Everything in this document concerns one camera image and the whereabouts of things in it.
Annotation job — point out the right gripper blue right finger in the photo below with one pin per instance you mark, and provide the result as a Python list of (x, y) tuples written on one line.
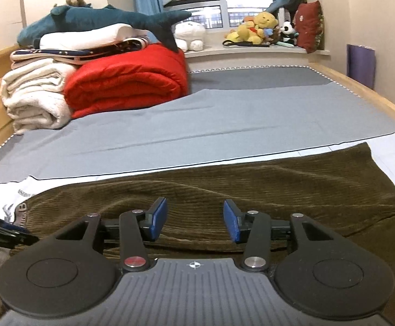
[(237, 223)]

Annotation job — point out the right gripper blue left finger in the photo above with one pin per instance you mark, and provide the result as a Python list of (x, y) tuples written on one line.
[(153, 220)]

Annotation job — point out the olive green corduroy pants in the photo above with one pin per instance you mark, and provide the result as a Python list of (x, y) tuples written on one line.
[(346, 190)]

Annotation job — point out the printed grey white bedsheet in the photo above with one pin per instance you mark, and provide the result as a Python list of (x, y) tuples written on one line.
[(231, 117)]

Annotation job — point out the cream folded blanket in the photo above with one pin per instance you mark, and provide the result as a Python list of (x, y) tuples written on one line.
[(33, 95)]

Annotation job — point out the red folded blanket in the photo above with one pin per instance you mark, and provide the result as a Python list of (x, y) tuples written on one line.
[(129, 81)]

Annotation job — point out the white round plush toy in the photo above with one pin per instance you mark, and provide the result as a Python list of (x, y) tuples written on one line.
[(189, 36)]

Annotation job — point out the yellow bear plush toy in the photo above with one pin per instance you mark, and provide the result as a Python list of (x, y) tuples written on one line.
[(261, 29)]

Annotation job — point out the folded white and navy clothes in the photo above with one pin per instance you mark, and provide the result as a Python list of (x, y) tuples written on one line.
[(77, 48)]

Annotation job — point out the blue shark plush toy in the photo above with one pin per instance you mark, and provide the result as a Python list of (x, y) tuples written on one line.
[(66, 18)]

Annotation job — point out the panda plush toy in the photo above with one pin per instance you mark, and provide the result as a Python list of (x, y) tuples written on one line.
[(288, 34)]

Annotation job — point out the dark red cushion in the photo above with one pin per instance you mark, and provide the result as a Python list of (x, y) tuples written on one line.
[(309, 24)]

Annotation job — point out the purple board against wall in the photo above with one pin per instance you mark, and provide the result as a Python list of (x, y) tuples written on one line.
[(361, 64)]

